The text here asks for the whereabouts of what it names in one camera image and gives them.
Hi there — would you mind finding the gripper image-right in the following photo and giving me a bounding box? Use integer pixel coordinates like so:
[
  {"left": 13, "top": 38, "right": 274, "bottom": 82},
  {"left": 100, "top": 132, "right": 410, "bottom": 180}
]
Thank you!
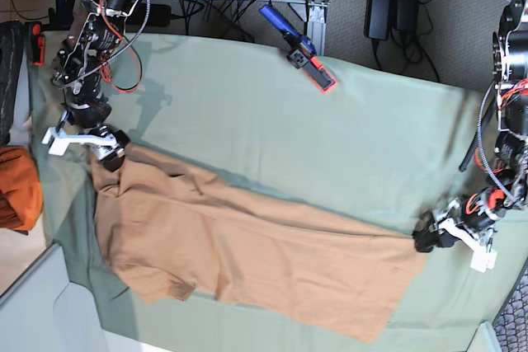
[{"left": 412, "top": 187, "right": 506, "bottom": 253}]

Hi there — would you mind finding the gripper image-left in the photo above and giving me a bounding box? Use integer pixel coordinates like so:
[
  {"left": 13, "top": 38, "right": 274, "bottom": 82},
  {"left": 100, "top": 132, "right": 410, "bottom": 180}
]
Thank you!
[{"left": 62, "top": 96, "right": 130, "bottom": 171}]

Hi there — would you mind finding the tan T-shirt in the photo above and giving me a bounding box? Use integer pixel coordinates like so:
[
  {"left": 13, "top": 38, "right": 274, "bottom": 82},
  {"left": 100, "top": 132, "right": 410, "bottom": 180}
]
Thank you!
[{"left": 91, "top": 144, "right": 425, "bottom": 342}]

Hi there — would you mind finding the orange folded cloth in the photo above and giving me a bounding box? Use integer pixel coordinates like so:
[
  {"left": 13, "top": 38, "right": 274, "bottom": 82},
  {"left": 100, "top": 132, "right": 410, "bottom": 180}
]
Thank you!
[{"left": 1, "top": 146, "right": 43, "bottom": 234}]

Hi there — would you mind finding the light green table cloth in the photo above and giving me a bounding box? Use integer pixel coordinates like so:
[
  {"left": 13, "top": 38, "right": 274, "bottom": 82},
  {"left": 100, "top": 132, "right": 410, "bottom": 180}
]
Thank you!
[{"left": 29, "top": 34, "right": 527, "bottom": 351}]

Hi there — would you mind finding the black power brick left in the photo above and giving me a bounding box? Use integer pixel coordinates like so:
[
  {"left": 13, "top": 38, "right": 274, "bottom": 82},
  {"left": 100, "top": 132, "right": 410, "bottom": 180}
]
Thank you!
[{"left": 126, "top": 3, "right": 172, "bottom": 27}]

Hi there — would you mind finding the blue clamp at corner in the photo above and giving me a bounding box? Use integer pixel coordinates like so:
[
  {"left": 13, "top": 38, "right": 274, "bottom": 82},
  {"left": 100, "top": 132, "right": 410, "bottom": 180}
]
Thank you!
[{"left": 25, "top": 0, "right": 76, "bottom": 66}]

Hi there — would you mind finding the white plastic bin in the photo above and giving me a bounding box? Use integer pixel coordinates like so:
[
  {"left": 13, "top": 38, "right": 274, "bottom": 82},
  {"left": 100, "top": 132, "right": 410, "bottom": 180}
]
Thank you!
[{"left": 1, "top": 244, "right": 109, "bottom": 351}]

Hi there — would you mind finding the blue orange clamp centre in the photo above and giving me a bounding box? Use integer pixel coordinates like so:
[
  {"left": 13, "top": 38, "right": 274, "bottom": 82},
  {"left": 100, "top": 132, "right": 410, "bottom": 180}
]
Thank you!
[{"left": 259, "top": 4, "right": 337, "bottom": 93}]

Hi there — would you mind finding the black power adapter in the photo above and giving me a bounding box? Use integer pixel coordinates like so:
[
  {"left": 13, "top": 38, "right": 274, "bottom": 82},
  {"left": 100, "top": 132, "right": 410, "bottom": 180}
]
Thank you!
[
  {"left": 393, "top": 0, "right": 418, "bottom": 33},
  {"left": 364, "top": 0, "right": 392, "bottom": 40}
]

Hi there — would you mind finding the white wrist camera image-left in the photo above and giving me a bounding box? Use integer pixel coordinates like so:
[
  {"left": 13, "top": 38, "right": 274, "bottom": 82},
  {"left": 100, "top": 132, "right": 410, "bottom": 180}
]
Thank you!
[{"left": 41, "top": 127, "right": 79, "bottom": 157}]

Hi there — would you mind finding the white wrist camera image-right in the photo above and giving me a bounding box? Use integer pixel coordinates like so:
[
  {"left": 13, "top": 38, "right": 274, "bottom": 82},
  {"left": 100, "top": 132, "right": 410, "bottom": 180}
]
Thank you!
[{"left": 469, "top": 246, "right": 497, "bottom": 273}]

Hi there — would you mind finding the aluminium frame post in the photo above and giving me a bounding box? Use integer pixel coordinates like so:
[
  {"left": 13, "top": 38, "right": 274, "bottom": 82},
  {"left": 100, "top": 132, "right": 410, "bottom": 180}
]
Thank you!
[{"left": 290, "top": 0, "right": 331, "bottom": 55}]

